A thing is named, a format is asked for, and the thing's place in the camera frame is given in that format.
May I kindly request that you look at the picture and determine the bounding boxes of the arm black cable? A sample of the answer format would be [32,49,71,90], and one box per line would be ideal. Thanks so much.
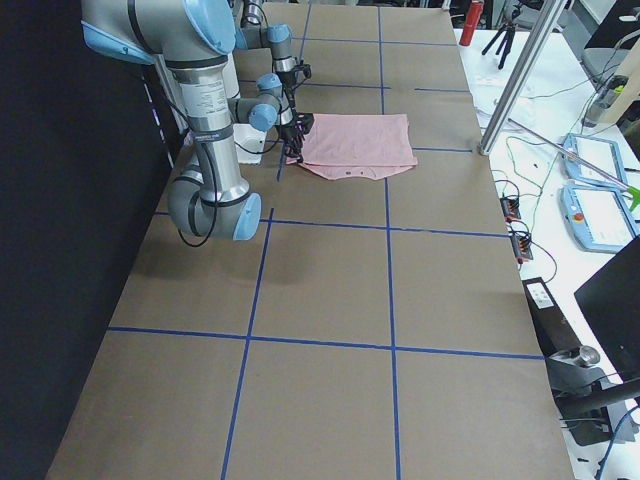
[149,74,286,247]

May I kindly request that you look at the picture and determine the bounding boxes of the pink Snoopy t-shirt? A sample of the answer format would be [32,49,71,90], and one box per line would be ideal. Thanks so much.
[286,114,418,180]

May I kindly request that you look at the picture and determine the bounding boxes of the aluminium frame post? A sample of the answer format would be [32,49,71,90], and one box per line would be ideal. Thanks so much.
[478,1,573,156]

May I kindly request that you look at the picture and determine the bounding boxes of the orange black connector block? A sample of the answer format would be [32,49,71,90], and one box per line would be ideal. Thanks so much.
[499,196,521,223]

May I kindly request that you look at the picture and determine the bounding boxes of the upper blue teach pendant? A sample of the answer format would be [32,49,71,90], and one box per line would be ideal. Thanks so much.
[562,133,627,187]

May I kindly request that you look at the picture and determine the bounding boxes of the blue teach pendant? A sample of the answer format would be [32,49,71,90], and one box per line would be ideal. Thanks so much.
[560,184,639,254]
[562,133,627,187]

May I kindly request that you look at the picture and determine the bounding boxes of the black tripod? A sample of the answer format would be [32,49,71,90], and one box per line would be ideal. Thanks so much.
[481,3,522,70]

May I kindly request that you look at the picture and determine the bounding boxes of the black power box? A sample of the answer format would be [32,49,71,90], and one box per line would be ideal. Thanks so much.
[522,277,582,357]

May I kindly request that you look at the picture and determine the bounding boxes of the grabber reach tool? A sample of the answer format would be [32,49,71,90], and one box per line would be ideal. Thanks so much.
[507,117,640,211]

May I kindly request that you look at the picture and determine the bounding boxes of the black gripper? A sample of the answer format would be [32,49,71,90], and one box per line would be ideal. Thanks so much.
[279,113,315,163]
[277,59,312,108]

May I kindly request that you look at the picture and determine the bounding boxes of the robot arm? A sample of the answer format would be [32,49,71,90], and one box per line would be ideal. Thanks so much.
[235,1,312,109]
[81,1,314,242]

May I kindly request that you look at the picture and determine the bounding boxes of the red cylinder bottle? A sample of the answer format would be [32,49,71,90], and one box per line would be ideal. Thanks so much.
[459,0,484,47]

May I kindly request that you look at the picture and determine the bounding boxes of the black monitor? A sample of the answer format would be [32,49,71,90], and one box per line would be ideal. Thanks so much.
[574,238,639,380]

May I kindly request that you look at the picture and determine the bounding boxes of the lower blue teach pendant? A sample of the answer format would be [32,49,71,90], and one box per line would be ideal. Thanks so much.
[560,184,639,254]

